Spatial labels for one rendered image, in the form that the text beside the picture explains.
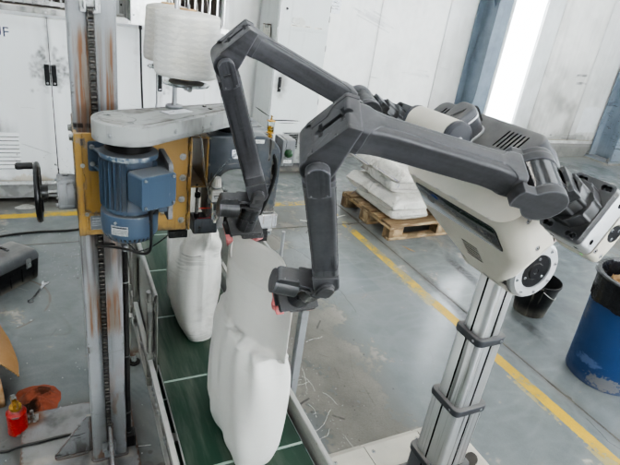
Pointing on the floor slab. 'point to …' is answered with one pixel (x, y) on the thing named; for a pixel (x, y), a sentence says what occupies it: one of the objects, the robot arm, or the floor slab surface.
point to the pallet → (393, 229)
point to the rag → (39, 398)
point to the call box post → (298, 349)
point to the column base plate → (72, 419)
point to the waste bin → (599, 333)
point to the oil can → (16, 417)
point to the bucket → (528, 305)
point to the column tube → (78, 82)
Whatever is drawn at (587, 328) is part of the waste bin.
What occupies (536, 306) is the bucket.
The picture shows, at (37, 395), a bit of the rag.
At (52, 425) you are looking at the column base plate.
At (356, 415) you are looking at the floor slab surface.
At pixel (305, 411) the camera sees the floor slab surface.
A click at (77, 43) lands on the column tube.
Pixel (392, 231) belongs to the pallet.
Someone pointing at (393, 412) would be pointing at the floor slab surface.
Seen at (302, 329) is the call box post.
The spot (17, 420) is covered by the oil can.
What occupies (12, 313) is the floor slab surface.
